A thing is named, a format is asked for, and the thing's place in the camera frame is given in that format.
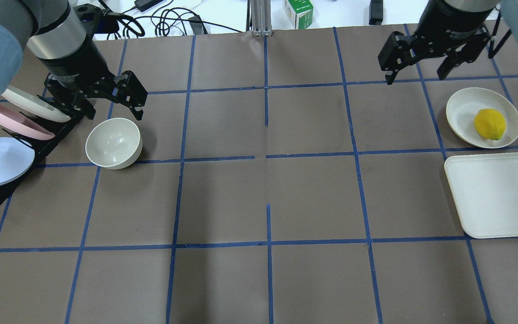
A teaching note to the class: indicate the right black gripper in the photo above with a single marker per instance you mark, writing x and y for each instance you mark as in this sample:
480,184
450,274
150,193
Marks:
451,23

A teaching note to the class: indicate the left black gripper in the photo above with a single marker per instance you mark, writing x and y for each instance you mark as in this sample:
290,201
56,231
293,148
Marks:
73,66

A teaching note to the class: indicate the cream ceramic bowl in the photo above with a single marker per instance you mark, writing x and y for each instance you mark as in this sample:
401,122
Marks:
114,144

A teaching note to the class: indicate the yellow lemon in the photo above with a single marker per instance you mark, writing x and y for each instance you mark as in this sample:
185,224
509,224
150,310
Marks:
490,124

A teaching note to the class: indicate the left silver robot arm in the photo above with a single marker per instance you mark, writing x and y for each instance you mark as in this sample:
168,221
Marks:
54,33

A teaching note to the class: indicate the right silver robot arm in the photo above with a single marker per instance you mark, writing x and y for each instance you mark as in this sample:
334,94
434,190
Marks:
502,23

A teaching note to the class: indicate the cream round plate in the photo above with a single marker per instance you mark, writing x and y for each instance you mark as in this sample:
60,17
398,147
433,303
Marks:
462,108

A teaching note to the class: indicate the cream plate in rack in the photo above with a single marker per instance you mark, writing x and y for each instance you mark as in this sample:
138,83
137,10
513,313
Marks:
34,105

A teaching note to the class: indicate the pink plate in rack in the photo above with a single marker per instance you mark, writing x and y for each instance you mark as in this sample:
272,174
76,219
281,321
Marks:
18,123

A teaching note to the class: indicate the black power adapter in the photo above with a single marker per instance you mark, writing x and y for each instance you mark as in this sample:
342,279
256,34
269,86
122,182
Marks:
144,5

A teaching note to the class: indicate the green white carton box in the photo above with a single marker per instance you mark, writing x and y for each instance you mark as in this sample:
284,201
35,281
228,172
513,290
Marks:
299,12

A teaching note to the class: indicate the black dish rack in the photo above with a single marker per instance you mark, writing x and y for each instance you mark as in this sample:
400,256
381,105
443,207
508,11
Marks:
42,148

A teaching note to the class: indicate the cream rectangular tray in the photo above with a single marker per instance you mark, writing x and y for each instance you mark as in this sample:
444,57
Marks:
485,192

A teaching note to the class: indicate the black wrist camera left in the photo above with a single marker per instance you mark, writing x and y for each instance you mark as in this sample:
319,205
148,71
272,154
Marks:
96,20

